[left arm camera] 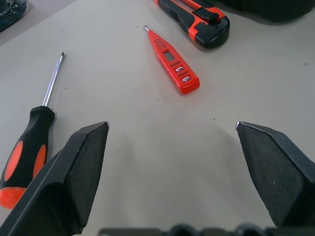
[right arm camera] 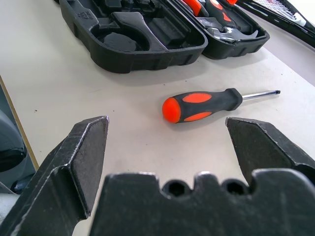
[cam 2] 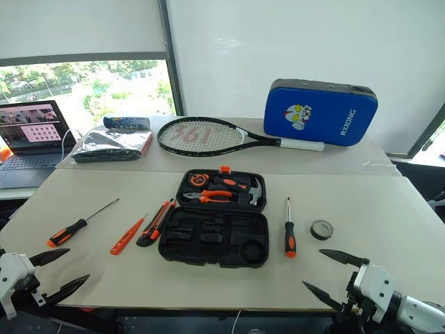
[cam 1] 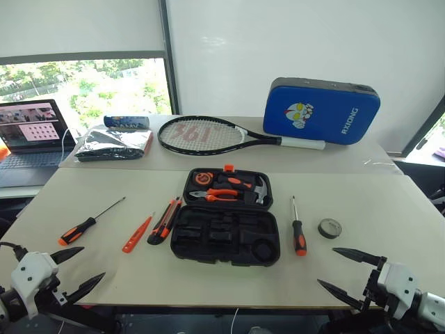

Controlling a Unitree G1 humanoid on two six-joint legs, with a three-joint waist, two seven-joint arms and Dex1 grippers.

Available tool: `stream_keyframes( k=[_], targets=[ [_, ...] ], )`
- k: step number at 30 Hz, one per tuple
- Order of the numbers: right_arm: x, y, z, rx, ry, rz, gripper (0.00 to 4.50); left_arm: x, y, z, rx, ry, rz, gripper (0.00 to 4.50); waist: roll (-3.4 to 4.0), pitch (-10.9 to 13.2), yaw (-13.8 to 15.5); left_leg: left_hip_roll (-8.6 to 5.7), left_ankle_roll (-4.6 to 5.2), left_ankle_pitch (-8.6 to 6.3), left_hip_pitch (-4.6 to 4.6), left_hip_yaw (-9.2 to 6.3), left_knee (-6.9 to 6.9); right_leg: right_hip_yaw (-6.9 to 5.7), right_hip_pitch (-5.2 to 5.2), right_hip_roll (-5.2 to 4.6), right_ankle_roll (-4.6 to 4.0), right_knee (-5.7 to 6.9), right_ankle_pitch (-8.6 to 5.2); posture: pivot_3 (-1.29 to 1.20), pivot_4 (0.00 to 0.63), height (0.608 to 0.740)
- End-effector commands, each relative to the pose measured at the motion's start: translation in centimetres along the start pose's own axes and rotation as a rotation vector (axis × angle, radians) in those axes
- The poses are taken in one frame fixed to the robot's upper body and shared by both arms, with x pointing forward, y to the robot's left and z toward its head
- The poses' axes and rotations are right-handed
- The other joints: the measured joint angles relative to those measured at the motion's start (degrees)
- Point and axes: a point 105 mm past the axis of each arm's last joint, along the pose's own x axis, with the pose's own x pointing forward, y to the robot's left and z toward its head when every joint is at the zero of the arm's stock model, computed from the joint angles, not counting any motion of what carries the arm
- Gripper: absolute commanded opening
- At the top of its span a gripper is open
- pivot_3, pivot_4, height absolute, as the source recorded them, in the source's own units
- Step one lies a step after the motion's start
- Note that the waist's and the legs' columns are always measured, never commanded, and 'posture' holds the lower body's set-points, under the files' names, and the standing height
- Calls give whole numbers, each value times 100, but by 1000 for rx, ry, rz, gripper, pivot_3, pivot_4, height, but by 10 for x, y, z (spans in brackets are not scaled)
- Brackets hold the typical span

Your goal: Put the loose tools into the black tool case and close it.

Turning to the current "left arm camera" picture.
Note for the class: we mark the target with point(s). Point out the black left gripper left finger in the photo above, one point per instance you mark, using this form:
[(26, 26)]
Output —
[(61, 177)]

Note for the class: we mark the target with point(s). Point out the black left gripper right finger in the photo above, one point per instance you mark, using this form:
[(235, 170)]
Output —
[(278, 172)]

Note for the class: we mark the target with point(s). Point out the black clothing in plastic bag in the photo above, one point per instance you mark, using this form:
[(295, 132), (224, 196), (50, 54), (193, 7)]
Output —
[(9, 12)]

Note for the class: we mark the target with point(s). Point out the black orange utility knife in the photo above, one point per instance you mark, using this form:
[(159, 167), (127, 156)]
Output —
[(182, 14)]

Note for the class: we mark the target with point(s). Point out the red voltage tester pen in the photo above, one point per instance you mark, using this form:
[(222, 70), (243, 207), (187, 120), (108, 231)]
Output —
[(172, 64)]

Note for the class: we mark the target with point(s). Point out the black tool case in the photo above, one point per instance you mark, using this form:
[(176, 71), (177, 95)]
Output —
[(270, 9)]

